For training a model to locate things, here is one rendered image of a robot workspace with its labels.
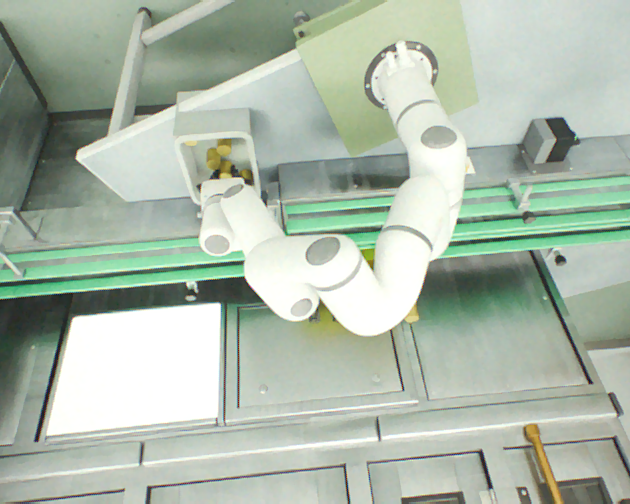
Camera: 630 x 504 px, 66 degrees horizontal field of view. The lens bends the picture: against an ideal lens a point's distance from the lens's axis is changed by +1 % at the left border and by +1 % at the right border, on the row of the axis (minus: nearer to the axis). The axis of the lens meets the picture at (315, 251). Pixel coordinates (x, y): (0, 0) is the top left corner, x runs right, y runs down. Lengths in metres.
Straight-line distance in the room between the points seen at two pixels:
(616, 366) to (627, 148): 3.81
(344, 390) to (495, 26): 0.88
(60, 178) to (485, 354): 1.49
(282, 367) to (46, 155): 1.21
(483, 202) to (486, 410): 0.50
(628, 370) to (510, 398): 3.93
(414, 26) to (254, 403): 0.90
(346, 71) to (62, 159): 1.22
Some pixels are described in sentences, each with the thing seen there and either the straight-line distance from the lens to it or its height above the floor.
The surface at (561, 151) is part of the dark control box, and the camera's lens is 1.37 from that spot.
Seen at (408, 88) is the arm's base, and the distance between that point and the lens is 0.97.
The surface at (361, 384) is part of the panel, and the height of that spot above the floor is 1.26.
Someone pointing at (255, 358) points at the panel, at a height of 1.16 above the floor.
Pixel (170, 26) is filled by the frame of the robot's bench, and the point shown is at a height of 0.20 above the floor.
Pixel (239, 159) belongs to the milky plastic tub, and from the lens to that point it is 1.24.
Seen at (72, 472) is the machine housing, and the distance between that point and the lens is 1.31.
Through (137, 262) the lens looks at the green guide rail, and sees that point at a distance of 1.29.
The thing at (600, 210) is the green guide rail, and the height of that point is 0.93.
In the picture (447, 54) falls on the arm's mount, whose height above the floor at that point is 0.81.
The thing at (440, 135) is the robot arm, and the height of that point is 1.08.
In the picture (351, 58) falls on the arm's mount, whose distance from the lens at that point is 1.03.
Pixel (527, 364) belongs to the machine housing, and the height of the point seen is 1.24.
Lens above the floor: 1.68
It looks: 36 degrees down
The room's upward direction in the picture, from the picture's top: 173 degrees clockwise
